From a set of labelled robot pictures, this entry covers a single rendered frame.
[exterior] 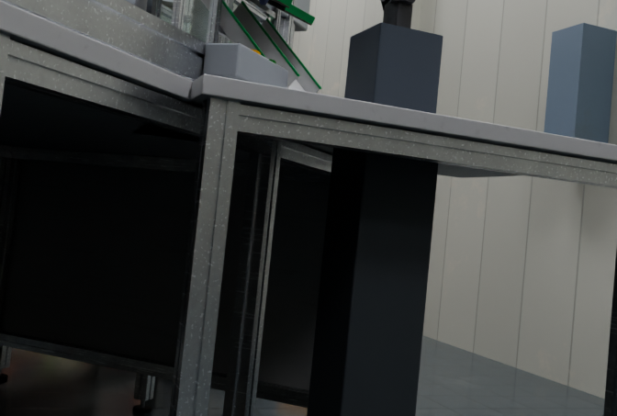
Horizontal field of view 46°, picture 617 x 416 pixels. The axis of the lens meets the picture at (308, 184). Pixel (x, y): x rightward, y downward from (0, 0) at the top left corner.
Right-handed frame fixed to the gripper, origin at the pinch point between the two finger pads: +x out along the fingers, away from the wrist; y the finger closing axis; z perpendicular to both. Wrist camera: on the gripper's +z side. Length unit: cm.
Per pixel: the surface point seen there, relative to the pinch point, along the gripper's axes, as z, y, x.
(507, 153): -50, 1, 31
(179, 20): 76, -86, -20
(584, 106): -54, -236, -21
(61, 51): -7, 63, 29
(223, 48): -3.1, 19.1, 17.3
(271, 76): -6.3, 5.8, 19.3
